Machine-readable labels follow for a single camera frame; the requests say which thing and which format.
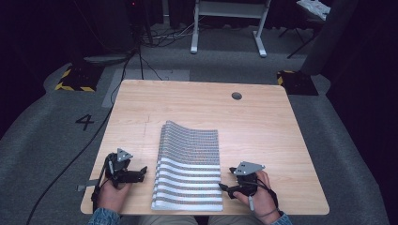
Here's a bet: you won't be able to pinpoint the long black floor cable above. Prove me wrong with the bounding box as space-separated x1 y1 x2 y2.
25 46 139 225

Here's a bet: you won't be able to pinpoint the black folding stand legs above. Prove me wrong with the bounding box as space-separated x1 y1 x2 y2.
277 17 325 60

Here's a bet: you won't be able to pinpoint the white metal desk frame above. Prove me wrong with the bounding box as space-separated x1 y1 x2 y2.
190 0 272 58

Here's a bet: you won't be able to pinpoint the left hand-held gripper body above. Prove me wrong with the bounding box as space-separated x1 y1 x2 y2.
104 147 134 188

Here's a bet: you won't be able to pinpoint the person's left hand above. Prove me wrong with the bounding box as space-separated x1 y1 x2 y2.
96 180 132 214

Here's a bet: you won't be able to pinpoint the white printed bag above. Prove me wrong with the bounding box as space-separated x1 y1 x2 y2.
296 0 331 22

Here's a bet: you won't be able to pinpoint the grey flat strap tab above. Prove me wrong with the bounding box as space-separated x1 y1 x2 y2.
76 179 100 192

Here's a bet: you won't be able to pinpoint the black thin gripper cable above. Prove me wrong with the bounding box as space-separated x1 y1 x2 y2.
242 179 280 210

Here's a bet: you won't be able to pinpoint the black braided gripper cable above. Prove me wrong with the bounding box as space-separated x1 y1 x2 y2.
90 154 115 212

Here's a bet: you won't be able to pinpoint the black yellow striped stand base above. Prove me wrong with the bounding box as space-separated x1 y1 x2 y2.
54 63 105 93
276 69 319 97

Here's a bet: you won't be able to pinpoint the dark device with red light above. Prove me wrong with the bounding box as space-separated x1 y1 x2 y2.
124 0 155 48

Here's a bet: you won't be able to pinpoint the bundle of floor cables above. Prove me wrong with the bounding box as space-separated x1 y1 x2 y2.
140 22 203 49

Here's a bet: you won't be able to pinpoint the person's right hand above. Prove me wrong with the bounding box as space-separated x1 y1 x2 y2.
232 170 281 224

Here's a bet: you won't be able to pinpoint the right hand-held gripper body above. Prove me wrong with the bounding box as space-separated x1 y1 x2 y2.
233 160 267 197

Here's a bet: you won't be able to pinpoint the grey white striped towel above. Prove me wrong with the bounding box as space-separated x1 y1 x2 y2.
150 120 224 212

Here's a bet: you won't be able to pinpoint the grey curtain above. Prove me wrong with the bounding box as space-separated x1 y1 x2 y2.
300 0 360 76

